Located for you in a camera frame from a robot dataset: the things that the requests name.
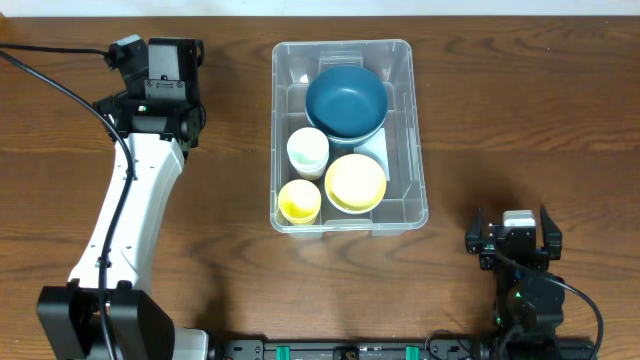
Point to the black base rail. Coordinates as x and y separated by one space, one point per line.
445 347

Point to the yellow cup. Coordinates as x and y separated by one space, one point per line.
297 218
299 195

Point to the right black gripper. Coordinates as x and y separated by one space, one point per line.
482 241

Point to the yellow small bowl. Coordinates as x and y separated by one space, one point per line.
356 180

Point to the clear plastic storage bin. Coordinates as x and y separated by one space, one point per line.
294 66

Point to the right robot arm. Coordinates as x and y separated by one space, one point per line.
527 303

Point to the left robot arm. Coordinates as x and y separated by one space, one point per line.
105 310

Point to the white small bowl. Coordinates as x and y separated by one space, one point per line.
353 209

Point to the light blue cup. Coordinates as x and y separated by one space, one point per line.
313 167

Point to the dark blue bowl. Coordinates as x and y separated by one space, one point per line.
325 140
348 103

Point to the cream white cup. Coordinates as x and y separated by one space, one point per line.
307 145

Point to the pink cup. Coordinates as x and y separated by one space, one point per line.
311 174

